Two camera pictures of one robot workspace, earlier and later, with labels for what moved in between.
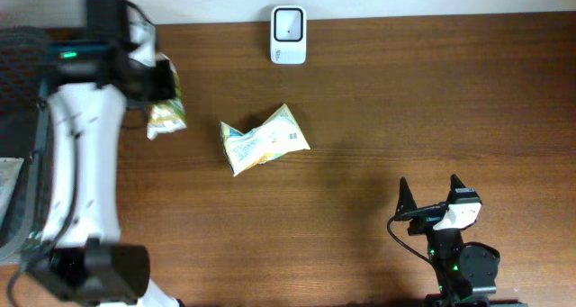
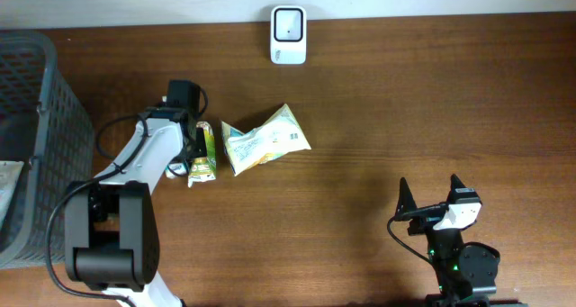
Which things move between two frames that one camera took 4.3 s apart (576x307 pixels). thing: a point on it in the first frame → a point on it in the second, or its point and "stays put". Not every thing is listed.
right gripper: x=424 y=217 stays put
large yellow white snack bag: x=280 y=134 stays put
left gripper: x=166 y=87 → x=200 y=146
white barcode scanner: x=288 y=35 stays put
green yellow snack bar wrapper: x=167 y=115 → x=204 y=169
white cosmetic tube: x=9 y=171 stays put
